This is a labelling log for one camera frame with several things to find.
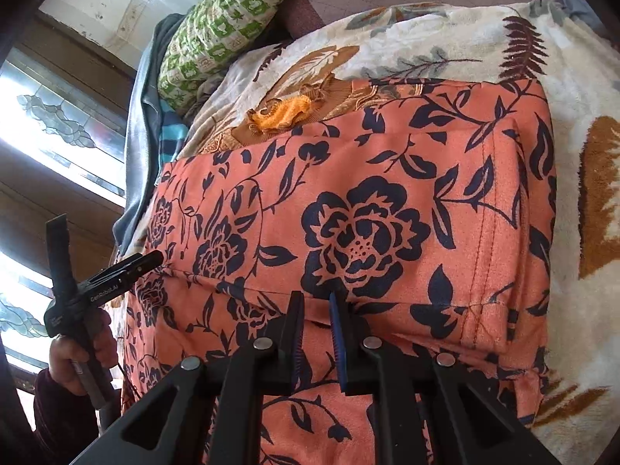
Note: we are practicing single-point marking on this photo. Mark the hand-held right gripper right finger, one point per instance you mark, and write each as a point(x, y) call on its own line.
point(339, 339)

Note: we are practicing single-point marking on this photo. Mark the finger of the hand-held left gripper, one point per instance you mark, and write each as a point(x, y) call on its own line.
point(143, 262)

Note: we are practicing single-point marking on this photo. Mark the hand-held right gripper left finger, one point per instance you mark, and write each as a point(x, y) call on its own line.
point(292, 329)

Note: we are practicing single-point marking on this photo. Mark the orange floral garment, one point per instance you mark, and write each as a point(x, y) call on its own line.
point(387, 193)

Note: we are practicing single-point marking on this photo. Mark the person's left forearm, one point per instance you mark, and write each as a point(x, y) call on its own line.
point(53, 421)

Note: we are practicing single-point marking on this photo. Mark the person's left hand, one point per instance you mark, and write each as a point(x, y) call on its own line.
point(65, 363)

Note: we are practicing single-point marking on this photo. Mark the teal striped cloth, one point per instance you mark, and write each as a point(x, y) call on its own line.
point(172, 135)

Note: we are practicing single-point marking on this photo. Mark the grey-blue cloth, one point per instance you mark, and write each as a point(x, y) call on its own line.
point(140, 131)

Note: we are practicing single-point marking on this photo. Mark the stained glass window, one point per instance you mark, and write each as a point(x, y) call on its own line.
point(53, 116)

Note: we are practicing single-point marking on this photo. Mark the brown patterned garment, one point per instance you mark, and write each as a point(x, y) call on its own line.
point(339, 101)

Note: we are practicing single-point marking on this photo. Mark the green checked pillow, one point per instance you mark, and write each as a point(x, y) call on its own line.
point(227, 24)

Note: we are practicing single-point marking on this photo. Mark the leaf print fleece blanket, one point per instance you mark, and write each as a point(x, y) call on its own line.
point(581, 203)

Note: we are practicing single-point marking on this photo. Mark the light blue pillow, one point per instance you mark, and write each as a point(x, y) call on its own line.
point(574, 5)

